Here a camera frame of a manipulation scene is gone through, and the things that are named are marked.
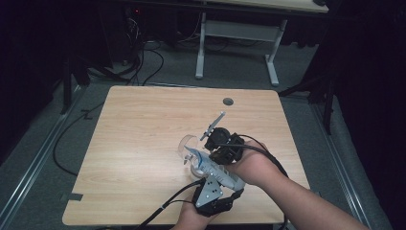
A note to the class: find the white metal frame desk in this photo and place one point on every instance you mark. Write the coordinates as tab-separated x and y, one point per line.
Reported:
239	32

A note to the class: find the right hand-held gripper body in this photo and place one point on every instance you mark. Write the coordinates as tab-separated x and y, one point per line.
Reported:
230	147

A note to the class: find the clear glass jar with lid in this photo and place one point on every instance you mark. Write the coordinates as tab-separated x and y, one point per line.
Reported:
186	148

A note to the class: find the white and blue pouch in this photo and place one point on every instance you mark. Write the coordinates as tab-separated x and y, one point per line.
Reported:
220	175

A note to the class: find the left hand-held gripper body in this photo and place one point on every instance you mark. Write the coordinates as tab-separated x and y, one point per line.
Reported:
209	195

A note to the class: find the person's right hand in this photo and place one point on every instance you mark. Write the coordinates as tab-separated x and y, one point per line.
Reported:
255	166

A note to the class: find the grey tape strip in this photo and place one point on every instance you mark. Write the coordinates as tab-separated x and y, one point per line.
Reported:
72	196

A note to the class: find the person's left hand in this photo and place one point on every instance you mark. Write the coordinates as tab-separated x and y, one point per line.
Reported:
191	220

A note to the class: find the black metal stand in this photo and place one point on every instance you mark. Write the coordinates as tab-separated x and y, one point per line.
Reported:
67	83
328	105

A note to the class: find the metal floor rail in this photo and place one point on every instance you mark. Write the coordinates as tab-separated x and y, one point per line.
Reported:
341	166
38	159

